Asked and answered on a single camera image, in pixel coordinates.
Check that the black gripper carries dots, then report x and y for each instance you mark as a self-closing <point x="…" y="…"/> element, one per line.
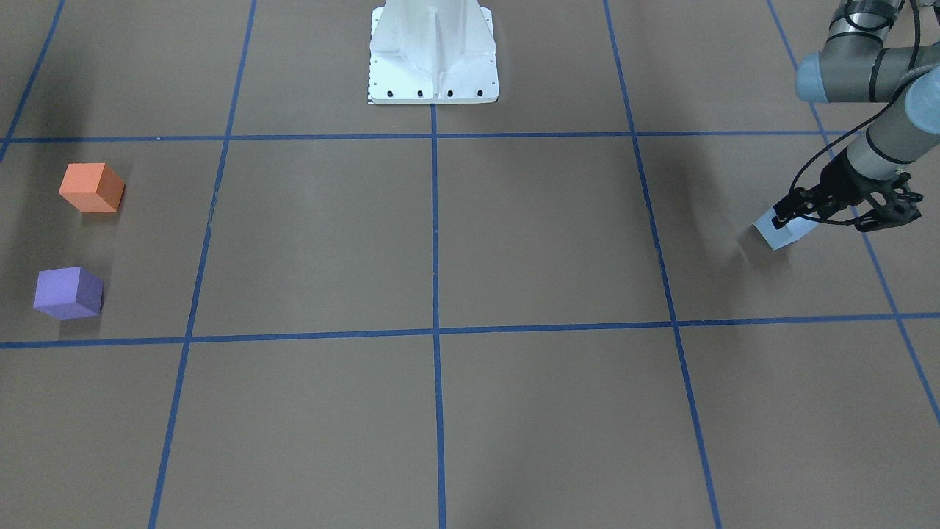
<point x="838" y="183"/>

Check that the light blue foam block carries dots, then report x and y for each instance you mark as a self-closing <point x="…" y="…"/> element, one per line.
<point x="778" y="238"/>

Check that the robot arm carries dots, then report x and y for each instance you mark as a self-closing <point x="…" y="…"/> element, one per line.
<point x="855" y="65"/>

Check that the orange foam block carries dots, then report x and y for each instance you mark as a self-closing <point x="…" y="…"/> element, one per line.
<point x="92" y="188"/>

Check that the purple foam block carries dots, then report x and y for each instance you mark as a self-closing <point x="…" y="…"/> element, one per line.
<point x="68" y="293"/>

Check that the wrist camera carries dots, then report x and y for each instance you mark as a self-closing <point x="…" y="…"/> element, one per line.
<point x="893" y="203"/>

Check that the white camera mast base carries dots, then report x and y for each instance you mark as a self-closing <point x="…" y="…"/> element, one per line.
<point x="432" y="52"/>

